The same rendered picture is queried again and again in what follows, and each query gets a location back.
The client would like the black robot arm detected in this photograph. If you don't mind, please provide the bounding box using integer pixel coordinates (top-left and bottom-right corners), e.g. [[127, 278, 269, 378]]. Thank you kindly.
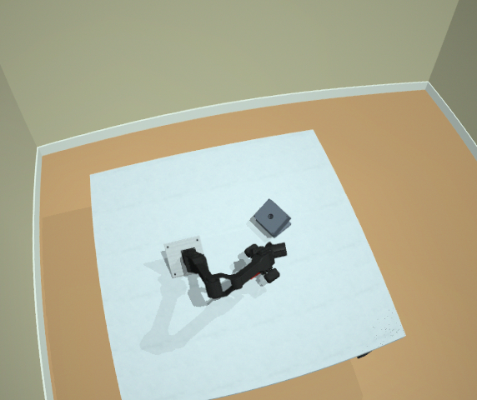
[[181, 241, 288, 299]]

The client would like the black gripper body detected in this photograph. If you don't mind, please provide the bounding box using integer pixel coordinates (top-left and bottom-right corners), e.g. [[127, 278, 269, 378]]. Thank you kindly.
[[244, 244, 280, 283]]

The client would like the grey sloped panel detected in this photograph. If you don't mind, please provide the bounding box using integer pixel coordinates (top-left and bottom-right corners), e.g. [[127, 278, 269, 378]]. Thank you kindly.
[[254, 199, 291, 238]]

